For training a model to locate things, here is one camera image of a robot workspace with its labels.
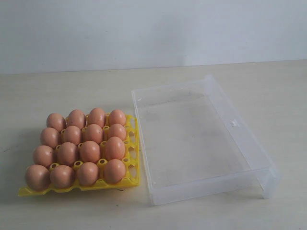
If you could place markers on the brown egg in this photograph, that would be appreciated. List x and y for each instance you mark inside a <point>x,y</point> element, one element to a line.
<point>37,177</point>
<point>71,134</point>
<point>62,176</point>
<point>50,137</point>
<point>114,149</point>
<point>116,130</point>
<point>67,153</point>
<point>56,121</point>
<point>97,116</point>
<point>93,133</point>
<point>117,117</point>
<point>76,118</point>
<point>44,155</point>
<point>114,171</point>
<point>89,151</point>
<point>87,174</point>

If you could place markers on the clear plastic container box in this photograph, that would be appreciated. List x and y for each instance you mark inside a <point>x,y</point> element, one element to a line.
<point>194,143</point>

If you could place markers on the yellow plastic egg tray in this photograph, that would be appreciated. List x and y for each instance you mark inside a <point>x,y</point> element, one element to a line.
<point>131,161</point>

